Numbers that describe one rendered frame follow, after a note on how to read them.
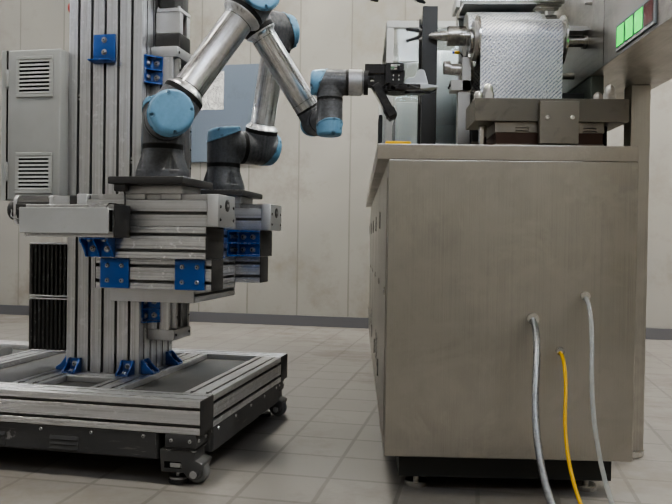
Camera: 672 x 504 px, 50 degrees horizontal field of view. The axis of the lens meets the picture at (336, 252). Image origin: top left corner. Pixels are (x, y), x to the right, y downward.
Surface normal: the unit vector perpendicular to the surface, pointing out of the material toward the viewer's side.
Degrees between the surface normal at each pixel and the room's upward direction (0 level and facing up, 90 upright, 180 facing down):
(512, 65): 90
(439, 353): 90
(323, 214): 90
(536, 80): 90
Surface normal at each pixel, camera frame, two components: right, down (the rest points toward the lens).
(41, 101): -0.20, 0.01
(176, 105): 0.26, 0.13
